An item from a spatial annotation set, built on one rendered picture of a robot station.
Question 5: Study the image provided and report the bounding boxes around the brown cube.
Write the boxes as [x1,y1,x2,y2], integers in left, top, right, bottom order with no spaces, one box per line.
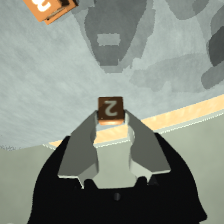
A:
[23,0,69,22]
[98,96,125,125]

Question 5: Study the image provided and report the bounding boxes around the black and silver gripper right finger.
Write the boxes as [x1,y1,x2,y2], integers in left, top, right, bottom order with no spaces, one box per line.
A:
[124,109,207,222]

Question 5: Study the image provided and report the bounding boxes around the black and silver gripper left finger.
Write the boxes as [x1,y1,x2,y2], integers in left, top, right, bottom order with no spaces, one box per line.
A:
[27,110,99,224]

